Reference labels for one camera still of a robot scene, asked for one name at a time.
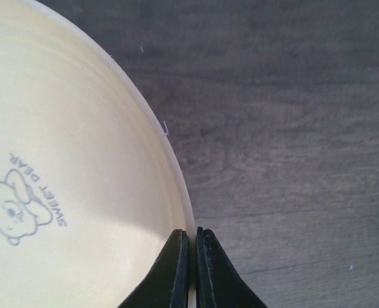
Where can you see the cream orange bear plate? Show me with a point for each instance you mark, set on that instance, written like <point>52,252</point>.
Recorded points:
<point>90,188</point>

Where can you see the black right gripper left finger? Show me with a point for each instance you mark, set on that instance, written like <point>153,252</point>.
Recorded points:
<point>166,285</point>

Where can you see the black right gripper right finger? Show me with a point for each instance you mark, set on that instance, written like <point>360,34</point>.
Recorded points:
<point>217,282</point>

